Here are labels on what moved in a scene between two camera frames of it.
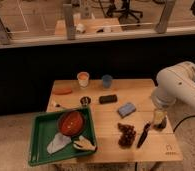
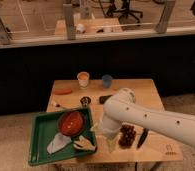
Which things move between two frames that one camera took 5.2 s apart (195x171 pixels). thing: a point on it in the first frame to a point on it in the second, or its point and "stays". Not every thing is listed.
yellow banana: (84, 144) stays
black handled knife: (143, 135) stays
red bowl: (71, 123) stays
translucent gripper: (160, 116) to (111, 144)
